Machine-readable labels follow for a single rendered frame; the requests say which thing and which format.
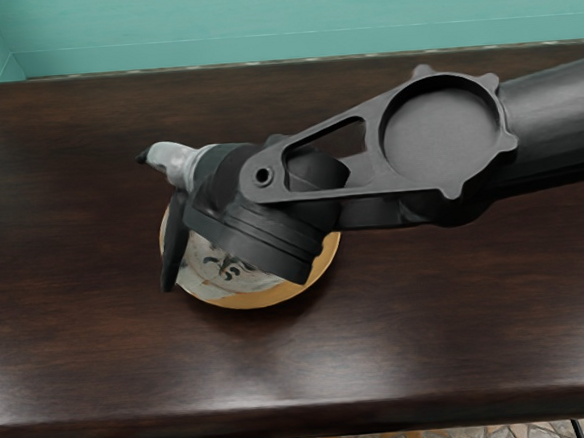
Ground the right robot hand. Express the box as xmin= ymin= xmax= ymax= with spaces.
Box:
xmin=134 ymin=138 xmax=212 ymax=295

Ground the orange plate with printed pattern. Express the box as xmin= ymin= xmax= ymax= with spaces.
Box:
xmin=157 ymin=189 xmax=347 ymax=317

